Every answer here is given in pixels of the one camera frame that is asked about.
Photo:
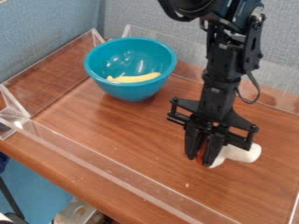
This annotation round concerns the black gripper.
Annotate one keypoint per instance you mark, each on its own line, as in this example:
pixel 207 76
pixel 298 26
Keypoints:
pixel 219 132

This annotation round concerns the plush mushroom toy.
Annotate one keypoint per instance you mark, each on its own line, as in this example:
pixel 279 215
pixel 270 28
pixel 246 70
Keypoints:
pixel 231 152

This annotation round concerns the blue plastic bowl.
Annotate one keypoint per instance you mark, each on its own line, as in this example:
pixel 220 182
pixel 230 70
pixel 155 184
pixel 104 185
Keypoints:
pixel 130 57

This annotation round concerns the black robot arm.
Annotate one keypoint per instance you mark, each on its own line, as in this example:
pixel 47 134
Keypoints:
pixel 234 24

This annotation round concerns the yellow plush banana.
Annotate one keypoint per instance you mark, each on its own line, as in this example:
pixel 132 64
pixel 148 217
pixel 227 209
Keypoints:
pixel 132 79

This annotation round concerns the white object under table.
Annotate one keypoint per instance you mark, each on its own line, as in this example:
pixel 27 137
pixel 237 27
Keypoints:
pixel 79 213

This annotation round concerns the clear acrylic barrier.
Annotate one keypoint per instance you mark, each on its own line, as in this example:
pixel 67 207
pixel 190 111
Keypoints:
pixel 114 152

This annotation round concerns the black stand leg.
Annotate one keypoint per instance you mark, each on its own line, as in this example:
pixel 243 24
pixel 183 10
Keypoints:
pixel 16 215

